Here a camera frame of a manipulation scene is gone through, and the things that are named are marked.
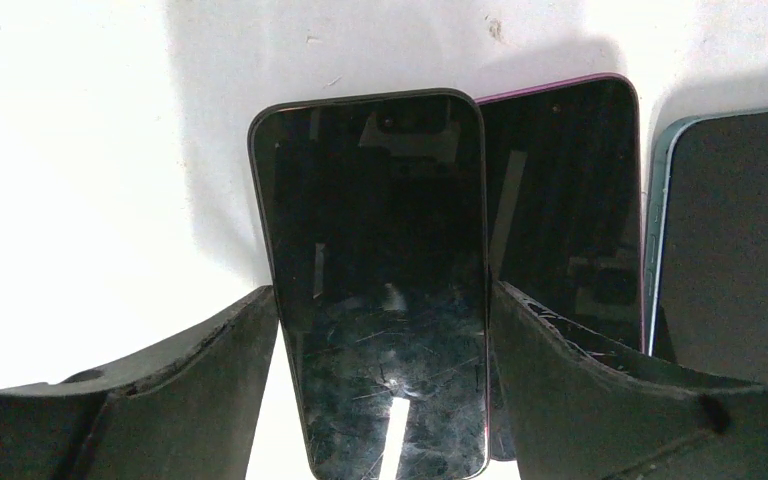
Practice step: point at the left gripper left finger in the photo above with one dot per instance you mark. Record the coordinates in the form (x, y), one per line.
(184, 408)

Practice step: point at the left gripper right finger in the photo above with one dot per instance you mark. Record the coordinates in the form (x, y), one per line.
(583, 406)

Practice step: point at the small teal phone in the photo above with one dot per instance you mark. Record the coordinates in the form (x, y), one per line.
(706, 245)

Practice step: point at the black phone pink case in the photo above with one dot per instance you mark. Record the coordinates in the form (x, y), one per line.
(563, 199)

